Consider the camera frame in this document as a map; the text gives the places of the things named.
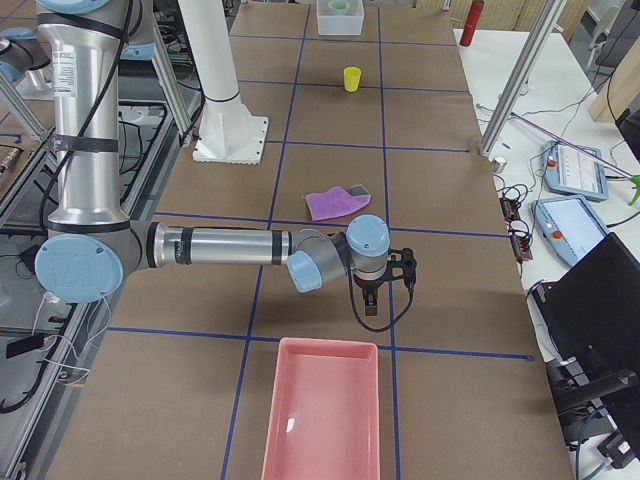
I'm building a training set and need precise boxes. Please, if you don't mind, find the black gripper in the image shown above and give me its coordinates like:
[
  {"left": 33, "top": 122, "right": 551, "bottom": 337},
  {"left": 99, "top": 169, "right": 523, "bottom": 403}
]
[{"left": 353, "top": 275, "right": 385, "bottom": 317}]

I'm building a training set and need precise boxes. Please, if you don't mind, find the purple grey cloth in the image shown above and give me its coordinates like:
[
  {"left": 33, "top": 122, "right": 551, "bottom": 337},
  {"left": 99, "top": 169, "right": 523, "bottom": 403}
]
[{"left": 304, "top": 184, "right": 371, "bottom": 221}]

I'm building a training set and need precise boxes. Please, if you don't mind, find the yellow plastic cup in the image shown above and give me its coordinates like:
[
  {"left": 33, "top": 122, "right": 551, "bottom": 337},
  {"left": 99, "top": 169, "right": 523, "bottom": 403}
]
[{"left": 343, "top": 66, "right": 362, "bottom": 93}]

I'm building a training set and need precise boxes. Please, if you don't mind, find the green bowl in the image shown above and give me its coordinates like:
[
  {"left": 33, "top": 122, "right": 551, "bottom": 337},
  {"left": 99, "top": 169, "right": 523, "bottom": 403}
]
[{"left": 327, "top": 0, "right": 350, "bottom": 15}]

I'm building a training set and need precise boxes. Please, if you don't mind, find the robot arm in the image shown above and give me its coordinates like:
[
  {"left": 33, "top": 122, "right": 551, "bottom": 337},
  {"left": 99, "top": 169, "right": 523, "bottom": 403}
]
[{"left": 35, "top": 1, "right": 393, "bottom": 314}]

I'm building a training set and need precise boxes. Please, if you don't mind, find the pink plastic bin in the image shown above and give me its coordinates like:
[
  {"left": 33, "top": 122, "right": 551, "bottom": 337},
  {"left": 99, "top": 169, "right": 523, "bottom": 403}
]
[{"left": 261, "top": 338, "right": 381, "bottom": 479}]

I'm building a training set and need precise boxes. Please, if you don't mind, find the near teach pendant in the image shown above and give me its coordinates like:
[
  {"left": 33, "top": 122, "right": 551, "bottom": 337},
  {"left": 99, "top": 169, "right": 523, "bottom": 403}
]
[{"left": 531, "top": 194, "right": 609, "bottom": 267}]

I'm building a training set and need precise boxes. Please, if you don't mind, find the teach pendant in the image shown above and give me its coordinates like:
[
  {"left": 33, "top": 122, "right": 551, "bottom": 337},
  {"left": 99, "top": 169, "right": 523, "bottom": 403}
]
[
  {"left": 542, "top": 141, "right": 608, "bottom": 202},
  {"left": 531, "top": 194, "right": 609, "bottom": 267}
]

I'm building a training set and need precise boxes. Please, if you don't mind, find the far teach pendant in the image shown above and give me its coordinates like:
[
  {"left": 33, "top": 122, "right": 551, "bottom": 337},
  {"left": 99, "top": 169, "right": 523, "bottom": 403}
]
[{"left": 542, "top": 141, "right": 608, "bottom": 202}]

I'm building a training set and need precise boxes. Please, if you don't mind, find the white translucent bin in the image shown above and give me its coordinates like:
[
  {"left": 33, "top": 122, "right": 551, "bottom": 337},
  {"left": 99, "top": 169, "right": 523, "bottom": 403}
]
[{"left": 316, "top": 0, "right": 364, "bottom": 36}]

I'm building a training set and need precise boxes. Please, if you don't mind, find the grabber stick green tip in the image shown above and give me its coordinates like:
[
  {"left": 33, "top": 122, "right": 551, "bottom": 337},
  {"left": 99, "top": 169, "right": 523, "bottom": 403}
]
[{"left": 510, "top": 112, "right": 640, "bottom": 206}]

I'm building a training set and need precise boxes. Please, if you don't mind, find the red bottle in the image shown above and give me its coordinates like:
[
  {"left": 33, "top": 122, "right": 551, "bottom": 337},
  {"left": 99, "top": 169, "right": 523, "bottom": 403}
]
[{"left": 459, "top": 0, "right": 485, "bottom": 47}]

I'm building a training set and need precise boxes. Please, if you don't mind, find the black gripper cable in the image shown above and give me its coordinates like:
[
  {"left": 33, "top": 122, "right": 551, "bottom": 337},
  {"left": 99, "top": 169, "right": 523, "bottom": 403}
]
[{"left": 348, "top": 279, "right": 414, "bottom": 332}]

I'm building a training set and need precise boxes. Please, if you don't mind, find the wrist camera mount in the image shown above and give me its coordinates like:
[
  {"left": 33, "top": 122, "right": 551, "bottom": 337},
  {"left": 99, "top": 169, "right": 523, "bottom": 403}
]
[{"left": 386, "top": 248, "right": 417, "bottom": 291}]

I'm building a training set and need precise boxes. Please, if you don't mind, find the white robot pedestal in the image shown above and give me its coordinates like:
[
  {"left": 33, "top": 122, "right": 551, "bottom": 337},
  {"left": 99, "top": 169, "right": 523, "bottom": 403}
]
[{"left": 179, "top": 0, "right": 269, "bottom": 165}]

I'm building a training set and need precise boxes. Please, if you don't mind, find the aluminium frame post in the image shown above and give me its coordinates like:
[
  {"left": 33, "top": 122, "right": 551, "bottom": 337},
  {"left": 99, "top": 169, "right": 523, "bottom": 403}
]
[{"left": 479, "top": 0, "right": 566, "bottom": 157}]

